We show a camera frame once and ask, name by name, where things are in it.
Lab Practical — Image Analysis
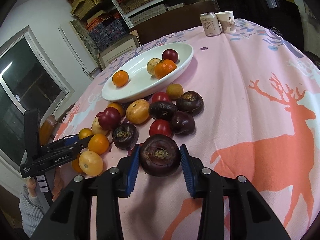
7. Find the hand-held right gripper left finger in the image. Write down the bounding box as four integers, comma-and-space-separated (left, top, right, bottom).
30, 144, 140, 240

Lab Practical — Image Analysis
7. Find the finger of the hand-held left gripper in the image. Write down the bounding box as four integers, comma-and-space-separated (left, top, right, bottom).
40, 137, 94, 157
54, 134, 80, 147

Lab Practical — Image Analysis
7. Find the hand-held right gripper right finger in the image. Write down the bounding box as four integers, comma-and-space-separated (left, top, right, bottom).
179, 144, 292, 240

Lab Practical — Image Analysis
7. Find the orange tangerine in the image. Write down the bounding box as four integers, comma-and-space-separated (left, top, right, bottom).
71, 153, 84, 173
112, 70, 129, 87
154, 59, 177, 80
88, 133, 110, 155
107, 102, 125, 117

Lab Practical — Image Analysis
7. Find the small pale pepino melon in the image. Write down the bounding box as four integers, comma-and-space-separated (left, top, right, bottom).
91, 117, 110, 136

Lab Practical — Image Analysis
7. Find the dark purple water chestnut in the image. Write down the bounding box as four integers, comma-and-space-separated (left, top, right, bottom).
112, 123, 139, 150
176, 91, 205, 117
139, 134, 181, 177
171, 111, 196, 135
148, 101, 178, 121

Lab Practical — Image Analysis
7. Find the red cherry tomato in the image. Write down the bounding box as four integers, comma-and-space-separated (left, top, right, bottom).
151, 92, 172, 104
149, 119, 172, 137

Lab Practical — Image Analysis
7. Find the tan longan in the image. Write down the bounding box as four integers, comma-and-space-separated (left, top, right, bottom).
166, 83, 184, 100

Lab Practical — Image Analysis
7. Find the white oval plate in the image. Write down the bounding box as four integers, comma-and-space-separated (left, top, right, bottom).
101, 42, 194, 103

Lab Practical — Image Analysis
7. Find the person's left forearm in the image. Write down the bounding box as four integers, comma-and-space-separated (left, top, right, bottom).
19, 184, 52, 222

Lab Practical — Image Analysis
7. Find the person's left hand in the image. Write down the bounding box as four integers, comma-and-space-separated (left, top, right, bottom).
25, 166, 63, 202

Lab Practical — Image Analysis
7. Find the brown wooden chair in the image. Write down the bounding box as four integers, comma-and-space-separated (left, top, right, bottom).
39, 115, 59, 145

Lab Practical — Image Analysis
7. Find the white framed window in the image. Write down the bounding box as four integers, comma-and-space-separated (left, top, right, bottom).
0, 26, 75, 170

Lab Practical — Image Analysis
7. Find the white leaning panel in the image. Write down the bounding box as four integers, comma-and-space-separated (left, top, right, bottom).
59, 21, 100, 75

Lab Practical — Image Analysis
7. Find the spotted yellow pepino melon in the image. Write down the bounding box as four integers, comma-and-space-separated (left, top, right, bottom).
146, 58, 162, 76

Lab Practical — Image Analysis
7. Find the pink deer-print tablecloth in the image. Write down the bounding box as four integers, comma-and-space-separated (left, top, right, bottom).
51, 17, 320, 240

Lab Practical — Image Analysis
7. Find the stack of blue patterned boxes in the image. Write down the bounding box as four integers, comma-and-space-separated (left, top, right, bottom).
86, 12, 130, 52

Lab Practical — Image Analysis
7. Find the white metal shelf rack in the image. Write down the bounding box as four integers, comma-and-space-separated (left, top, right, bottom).
96, 0, 288, 29

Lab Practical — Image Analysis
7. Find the pink drink can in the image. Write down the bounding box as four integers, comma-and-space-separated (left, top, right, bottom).
200, 13, 222, 36

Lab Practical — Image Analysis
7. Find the brown wooden board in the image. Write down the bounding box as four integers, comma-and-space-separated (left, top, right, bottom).
136, 1, 220, 47

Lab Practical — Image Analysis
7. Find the white paper cup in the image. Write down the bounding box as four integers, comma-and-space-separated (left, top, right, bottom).
215, 11, 237, 33

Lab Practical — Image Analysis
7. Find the black panel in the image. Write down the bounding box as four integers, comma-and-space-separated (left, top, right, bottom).
215, 0, 307, 53

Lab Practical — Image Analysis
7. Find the wooden picture frame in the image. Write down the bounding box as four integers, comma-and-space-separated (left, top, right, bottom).
96, 30, 142, 70

